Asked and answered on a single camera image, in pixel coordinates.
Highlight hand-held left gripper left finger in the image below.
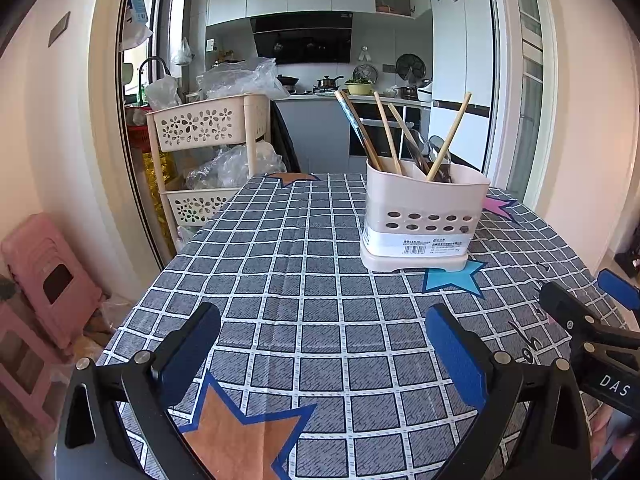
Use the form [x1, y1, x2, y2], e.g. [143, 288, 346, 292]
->
[56, 301, 222, 480]

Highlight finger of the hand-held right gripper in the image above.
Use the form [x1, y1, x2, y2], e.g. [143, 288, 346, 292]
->
[597, 268, 640, 312]
[539, 280, 615, 357]

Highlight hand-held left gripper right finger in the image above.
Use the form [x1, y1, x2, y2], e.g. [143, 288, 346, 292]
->
[425, 303, 593, 480]

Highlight beige plastic utensil holder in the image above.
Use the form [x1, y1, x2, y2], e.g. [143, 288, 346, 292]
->
[359, 157, 492, 273]

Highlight plain bamboo chopstick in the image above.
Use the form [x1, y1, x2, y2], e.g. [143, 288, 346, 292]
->
[426, 92, 473, 181]
[373, 91, 404, 174]
[388, 103, 426, 169]

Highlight spiral-patterned bamboo chopstick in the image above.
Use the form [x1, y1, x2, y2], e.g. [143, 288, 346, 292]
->
[341, 90, 384, 172]

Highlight blue-patterned bamboo chopstick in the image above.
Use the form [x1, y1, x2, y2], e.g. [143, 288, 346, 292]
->
[333, 91, 372, 164]

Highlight person's right hand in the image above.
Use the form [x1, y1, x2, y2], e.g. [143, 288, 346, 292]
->
[592, 402, 640, 463]

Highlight grey checked tablecloth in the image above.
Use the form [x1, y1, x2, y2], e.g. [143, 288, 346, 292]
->
[95, 172, 640, 480]

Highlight gold foil package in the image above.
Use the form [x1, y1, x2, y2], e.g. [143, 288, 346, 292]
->
[142, 150, 173, 226]

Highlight pink plastic stool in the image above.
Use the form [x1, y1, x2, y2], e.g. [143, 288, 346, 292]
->
[0, 212, 108, 351]
[0, 302, 68, 436]

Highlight clear plastic bag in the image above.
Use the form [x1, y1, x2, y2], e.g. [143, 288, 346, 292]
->
[185, 141, 286, 190]

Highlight sliding glass door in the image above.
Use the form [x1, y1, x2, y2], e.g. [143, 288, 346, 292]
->
[492, 0, 556, 211]

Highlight red plastic basin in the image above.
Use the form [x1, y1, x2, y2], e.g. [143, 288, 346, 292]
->
[125, 125, 151, 151]

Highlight beige plastic storage trolley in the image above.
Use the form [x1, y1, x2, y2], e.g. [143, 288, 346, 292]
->
[145, 92, 273, 241]

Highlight black built-in oven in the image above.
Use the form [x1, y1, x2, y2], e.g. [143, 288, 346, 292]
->
[348, 105, 421, 158]

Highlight black chair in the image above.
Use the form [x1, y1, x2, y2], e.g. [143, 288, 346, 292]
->
[270, 100, 302, 175]

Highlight electric rice cooker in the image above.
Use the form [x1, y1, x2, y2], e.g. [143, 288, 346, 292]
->
[400, 80, 433, 102]

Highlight white refrigerator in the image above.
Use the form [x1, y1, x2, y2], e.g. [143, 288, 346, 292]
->
[427, 0, 496, 171]

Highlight crumpled clear plastic bags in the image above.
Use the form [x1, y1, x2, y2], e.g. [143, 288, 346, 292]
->
[196, 56, 291, 101]

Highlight kitchen faucet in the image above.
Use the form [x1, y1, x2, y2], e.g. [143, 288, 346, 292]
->
[137, 56, 171, 106]

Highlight white hanging plastic bag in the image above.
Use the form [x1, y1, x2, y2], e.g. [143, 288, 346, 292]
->
[171, 37, 193, 66]

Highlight black range hood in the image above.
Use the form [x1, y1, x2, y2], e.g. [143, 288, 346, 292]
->
[250, 11, 355, 66]

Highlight blue and white hanging bag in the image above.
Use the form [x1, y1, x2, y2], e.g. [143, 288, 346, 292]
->
[127, 0, 153, 51]

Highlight grey wall switch panel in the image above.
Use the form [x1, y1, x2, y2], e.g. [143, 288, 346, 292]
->
[49, 12, 71, 48]

